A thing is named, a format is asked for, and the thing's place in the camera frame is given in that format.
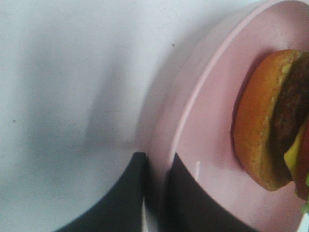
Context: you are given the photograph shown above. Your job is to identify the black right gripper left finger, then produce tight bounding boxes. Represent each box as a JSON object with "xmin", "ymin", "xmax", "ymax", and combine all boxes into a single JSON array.
[{"xmin": 58, "ymin": 152, "xmax": 147, "ymax": 232}]

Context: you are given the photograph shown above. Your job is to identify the pink round plate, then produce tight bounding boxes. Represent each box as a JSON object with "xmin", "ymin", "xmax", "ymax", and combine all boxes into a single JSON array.
[{"xmin": 145, "ymin": 0, "xmax": 309, "ymax": 232}]

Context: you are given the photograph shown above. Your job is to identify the burger with lettuce and tomato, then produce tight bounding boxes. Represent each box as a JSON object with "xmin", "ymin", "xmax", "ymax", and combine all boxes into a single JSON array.
[{"xmin": 233, "ymin": 49, "xmax": 309, "ymax": 201}]

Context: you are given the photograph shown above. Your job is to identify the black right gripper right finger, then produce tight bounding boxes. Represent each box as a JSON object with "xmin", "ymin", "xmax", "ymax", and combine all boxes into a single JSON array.
[{"xmin": 164, "ymin": 154, "xmax": 255, "ymax": 232}]

